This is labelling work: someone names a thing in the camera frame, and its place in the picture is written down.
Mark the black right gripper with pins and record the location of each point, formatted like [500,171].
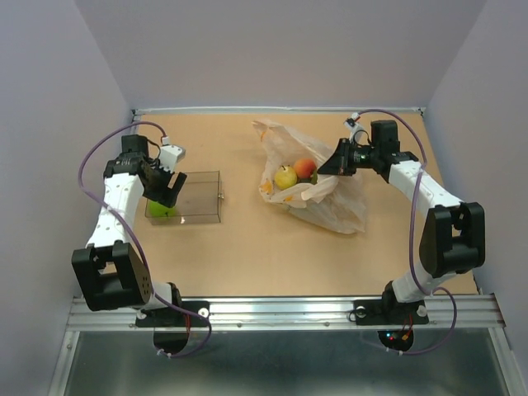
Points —
[339,162]

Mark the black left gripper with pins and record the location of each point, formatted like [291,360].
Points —
[166,195]

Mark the green fake apple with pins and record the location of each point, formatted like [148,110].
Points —
[156,210]

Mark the orange fake peach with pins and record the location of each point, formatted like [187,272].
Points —
[305,168]

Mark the white banana print plastic bag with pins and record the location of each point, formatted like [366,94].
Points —
[334,203]

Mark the yellow fake apple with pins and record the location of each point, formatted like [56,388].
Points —
[285,177]

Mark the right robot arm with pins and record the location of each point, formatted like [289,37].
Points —
[453,236]

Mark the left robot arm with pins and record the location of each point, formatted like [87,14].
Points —
[111,269]

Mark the clear plastic box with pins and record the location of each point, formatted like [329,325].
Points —
[199,201]

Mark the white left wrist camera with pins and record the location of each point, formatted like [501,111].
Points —
[170,154]

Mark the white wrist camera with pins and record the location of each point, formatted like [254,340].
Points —
[355,128]
[170,154]

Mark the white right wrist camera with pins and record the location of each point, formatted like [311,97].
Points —
[355,128]

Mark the aluminium table edge rail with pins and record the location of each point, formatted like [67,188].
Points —
[122,191]

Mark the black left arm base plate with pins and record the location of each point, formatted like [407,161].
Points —
[169,318]

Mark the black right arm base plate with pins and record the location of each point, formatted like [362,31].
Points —
[374,312]

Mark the aluminium front frame rail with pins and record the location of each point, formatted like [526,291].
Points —
[331,313]

